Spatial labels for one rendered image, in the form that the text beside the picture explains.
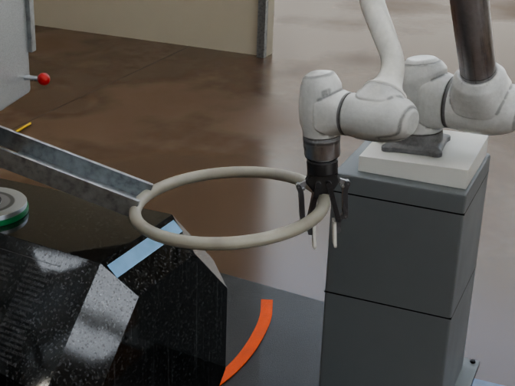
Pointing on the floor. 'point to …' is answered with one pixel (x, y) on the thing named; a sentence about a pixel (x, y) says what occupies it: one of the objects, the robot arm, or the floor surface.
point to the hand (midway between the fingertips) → (323, 233)
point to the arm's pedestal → (401, 281)
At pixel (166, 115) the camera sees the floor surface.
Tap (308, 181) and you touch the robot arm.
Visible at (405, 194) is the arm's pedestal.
